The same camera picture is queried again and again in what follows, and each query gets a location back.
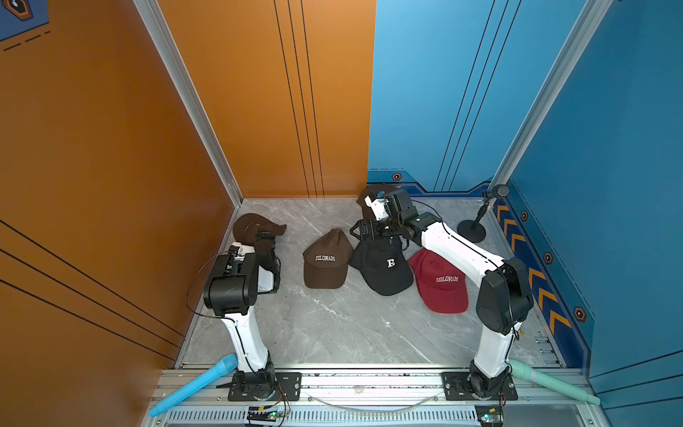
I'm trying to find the circuit board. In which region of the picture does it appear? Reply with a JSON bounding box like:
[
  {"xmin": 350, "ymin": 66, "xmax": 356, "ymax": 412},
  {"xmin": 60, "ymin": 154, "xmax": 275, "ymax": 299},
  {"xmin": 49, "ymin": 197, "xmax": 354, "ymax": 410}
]
[
  {"xmin": 475, "ymin": 406, "xmax": 504, "ymax": 427},
  {"xmin": 245, "ymin": 407, "xmax": 286, "ymax": 426}
]

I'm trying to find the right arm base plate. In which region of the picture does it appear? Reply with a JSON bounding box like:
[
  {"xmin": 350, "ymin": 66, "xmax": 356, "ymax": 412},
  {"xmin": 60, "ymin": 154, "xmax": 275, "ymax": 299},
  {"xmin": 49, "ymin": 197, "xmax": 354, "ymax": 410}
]
[{"xmin": 441, "ymin": 371, "xmax": 519, "ymax": 402}]

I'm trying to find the black R cap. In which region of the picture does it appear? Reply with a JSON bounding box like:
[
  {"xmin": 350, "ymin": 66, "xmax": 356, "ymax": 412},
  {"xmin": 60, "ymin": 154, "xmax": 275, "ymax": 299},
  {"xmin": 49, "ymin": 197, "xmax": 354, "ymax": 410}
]
[{"xmin": 350, "ymin": 237, "xmax": 414, "ymax": 296}]

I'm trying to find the green foam handle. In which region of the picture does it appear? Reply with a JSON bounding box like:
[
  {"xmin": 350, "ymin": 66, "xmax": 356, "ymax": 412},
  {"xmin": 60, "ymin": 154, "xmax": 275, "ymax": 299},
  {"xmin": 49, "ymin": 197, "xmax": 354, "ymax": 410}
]
[{"xmin": 508, "ymin": 359, "xmax": 601, "ymax": 406}]

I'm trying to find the brown Colorado cap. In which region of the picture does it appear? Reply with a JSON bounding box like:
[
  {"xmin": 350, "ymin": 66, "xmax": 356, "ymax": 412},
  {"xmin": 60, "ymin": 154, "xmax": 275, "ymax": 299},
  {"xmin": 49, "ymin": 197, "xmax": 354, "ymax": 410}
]
[{"xmin": 303, "ymin": 229, "xmax": 354, "ymax": 289}]

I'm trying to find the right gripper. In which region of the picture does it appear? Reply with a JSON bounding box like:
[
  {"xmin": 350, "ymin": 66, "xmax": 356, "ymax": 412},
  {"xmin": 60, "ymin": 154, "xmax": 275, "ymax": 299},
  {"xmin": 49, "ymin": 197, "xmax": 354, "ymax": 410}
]
[{"xmin": 349, "ymin": 215, "xmax": 405, "ymax": 242}]

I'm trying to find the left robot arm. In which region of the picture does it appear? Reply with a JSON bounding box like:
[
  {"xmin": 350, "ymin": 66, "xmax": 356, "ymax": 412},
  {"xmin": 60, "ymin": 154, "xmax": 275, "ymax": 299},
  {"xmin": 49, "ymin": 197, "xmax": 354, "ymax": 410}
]
[{"xmin": 203, "ymin": 231, "xmax": 280, "ymax": 400}]

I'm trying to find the blue foam handle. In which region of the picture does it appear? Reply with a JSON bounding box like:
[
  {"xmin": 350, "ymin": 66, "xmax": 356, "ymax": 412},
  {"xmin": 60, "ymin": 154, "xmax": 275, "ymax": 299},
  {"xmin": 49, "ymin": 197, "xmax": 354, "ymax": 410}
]
[{"xmin": 149, "ymin": 354, "xmax": 238, "ymax": 417}]

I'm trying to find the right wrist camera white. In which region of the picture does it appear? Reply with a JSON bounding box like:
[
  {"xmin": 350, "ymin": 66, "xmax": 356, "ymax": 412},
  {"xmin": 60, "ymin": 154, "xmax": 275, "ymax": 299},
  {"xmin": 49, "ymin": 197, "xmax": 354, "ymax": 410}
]
[{"xmin": 365, "ymin": 196, "xmax": 390, "ymax": 222}]

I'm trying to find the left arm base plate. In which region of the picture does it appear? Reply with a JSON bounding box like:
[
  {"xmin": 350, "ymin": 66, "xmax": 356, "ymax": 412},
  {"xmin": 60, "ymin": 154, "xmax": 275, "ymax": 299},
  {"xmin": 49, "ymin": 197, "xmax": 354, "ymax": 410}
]
[{"xmin": 228, "ymin": 371, "xmax": 302, "ymax": 402}]

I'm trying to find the black microphone stand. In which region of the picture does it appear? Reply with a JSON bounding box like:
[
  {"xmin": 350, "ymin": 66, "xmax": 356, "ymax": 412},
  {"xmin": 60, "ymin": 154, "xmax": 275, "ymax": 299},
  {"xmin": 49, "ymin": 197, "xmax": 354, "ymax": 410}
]
[{"xmin": 456, "ymin": 184, "xmax": 510, "ymax": 244}]

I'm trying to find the aluminium front rail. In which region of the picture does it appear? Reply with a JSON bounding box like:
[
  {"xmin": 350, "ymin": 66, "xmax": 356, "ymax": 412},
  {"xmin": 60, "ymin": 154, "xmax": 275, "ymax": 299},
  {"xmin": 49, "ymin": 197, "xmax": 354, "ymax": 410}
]
[{"xmin": 141, "ymin": 364, "xmax": 610, "ymax": 426}]

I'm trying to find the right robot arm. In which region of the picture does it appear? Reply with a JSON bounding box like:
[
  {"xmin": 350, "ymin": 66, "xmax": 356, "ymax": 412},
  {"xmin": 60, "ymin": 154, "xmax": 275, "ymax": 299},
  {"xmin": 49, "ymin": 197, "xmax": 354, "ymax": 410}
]
[{"xmin": 350, "ymin": 188, "xmax": 534, "ymax": 400}]

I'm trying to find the left circuit board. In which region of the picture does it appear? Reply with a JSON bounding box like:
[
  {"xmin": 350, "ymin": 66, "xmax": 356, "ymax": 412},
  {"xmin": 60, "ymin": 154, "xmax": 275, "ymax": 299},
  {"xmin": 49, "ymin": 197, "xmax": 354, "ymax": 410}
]
[{"xmin": 245, "ymin": 407, "xmax": 286, "ymax": 426}]

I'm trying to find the right circuit board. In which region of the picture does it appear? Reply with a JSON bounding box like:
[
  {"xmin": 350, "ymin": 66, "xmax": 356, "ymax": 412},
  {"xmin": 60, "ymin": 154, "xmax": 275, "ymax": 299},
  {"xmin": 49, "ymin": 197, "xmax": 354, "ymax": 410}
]
[{"xmin": 475, "ymin": 406, "xmax": 504, "ymax": 427}]

